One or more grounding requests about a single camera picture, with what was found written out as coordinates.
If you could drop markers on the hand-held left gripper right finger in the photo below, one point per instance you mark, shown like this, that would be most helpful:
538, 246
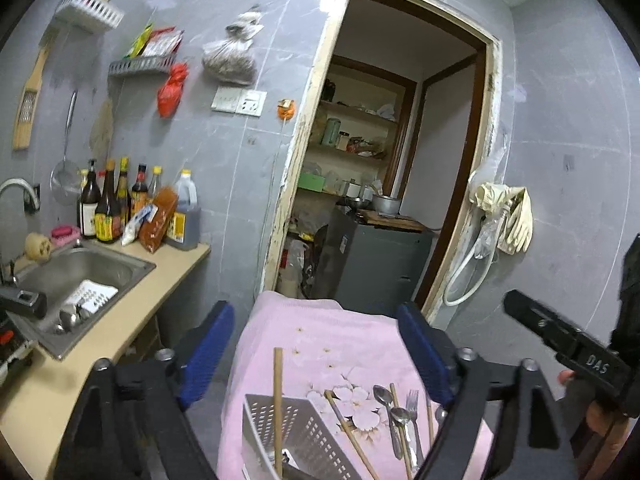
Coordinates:
425, 355

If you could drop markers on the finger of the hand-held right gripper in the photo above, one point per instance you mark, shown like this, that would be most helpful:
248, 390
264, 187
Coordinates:
565, 340

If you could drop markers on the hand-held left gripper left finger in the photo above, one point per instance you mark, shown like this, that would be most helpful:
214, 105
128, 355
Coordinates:
206, 355

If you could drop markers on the wooden chopstick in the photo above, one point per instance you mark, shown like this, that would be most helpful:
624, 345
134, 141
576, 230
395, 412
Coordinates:
277, 400
397, 400
350, 435
430, 425

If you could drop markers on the metal fork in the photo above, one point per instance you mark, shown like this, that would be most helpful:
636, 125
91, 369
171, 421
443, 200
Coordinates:
413, 410

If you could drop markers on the perforated metal utensil holder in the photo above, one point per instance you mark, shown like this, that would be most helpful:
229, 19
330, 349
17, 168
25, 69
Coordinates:
310, 435

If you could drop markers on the person's right hand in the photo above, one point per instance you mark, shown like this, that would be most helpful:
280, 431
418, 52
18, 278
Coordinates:
602, 417

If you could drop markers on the beige kitchen counter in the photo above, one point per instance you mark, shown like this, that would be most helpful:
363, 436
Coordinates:
125, 320

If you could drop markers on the pink floral cloth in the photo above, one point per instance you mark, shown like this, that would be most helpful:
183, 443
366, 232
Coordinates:
325, 340

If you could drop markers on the grey cabinet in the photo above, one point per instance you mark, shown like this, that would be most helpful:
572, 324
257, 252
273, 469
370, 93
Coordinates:
375, 265

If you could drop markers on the white perforated tray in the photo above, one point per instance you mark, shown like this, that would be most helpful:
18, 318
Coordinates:
97, 296

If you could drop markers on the white plastic bag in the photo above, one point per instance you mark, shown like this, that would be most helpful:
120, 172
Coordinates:
295, 265

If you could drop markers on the cream rubber gloves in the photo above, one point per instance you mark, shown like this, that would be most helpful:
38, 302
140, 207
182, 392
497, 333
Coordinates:
515, 220

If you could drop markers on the large dark liquid jug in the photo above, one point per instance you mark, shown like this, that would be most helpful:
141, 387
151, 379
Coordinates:
187, 220

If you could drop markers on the wooden cutting board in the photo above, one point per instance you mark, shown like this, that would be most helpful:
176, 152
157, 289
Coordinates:
395, 221

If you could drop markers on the orange seasoning packet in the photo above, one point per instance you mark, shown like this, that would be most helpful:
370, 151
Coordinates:
159, 220

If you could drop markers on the white blue packet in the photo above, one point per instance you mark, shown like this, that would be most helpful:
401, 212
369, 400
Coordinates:
135, 227

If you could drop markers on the metal pot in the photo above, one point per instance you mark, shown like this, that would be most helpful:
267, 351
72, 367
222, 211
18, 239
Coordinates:
386, 204

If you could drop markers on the dark bottle yellow label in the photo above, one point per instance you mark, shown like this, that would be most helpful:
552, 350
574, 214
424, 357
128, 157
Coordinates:
106, 220

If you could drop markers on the stainless steel sink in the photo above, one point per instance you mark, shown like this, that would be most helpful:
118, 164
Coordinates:
60, 270

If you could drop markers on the red capped sauce bottle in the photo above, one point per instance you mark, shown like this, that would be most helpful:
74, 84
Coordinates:
140, 190

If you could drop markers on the small clear bottle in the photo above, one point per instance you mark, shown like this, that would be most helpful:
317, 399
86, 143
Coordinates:
156, 182

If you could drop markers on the pink soap dish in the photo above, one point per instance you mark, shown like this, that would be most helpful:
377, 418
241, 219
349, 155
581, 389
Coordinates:
65, 235

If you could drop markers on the tall dark sauce bottle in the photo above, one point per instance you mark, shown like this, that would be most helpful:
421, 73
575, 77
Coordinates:
122, 185

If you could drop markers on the dark pump bottle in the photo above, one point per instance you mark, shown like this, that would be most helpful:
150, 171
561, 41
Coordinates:
90, 205

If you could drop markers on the tan loofah sponge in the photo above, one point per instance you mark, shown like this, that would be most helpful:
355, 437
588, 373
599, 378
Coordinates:
39, 247

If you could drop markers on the wooden shelf unit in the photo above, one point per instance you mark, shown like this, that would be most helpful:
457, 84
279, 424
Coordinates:
350, 152

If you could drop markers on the metal strainer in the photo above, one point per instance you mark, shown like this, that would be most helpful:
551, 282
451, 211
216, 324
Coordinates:
65, 177

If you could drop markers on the green canister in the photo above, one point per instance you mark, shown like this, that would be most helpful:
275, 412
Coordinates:
332, 132

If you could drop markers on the beige hanging cloth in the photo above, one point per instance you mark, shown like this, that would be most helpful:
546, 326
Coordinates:
102, 130

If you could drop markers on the metal faucet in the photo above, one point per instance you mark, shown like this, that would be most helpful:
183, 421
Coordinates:
15, 187

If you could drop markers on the red plastic bag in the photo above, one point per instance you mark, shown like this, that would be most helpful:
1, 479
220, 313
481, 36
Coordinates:
172, 90

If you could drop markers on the clear bag of dried goods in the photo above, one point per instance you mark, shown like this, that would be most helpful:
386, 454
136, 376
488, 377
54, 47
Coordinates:
230, 62

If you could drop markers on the wooden grater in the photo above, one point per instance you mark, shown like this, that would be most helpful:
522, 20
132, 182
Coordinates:
32, 90

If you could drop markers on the red white seasoning packet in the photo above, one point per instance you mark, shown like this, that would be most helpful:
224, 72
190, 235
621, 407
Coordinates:
165, 40

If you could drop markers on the yellow green seasoning packet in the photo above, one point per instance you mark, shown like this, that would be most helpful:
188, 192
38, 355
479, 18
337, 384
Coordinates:
140, 40

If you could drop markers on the small hanging plastic bag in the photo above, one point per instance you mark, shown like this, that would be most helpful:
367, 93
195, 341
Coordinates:
245, 25

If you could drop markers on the white wall socket panel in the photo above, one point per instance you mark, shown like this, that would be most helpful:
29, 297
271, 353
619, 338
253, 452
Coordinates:
240, 101

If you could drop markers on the wooden door frame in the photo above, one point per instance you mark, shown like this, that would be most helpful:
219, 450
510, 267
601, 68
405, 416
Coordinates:
318, 85

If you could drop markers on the metal wall rack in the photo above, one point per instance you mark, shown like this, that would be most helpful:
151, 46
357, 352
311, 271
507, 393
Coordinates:
145, 64

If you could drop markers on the white wall basket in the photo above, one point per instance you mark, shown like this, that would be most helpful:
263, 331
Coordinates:
92, 7

